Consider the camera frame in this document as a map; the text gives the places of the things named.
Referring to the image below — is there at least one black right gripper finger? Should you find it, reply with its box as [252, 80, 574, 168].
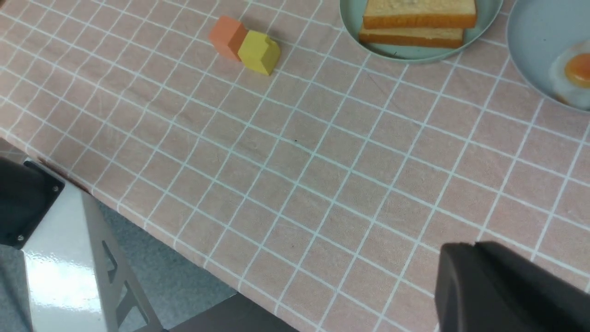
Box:
[435, 241, 590, 332]

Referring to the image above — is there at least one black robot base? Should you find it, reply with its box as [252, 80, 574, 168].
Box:
[0, 157, 65, 250]

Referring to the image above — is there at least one pink checkered tablecloth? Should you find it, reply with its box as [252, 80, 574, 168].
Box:
[1, 0, 589, 332]

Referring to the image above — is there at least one front fried egg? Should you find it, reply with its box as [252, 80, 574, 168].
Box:
[549, 40, 590, 111]

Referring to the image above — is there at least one grey-blue egg plate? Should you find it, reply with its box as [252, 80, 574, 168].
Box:
[507, 0, 590, 112]

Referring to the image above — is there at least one green centre plate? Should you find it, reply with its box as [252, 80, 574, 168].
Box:
[340, 0, 503, 64]

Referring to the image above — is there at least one yellow block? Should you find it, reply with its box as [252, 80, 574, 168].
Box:
[238, 31, 282, 76]

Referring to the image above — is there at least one orange block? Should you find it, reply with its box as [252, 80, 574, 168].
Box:
[209, 15, 248, 62]

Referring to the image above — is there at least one white metal stand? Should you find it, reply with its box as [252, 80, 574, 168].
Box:
[22, 159, 164, 332]

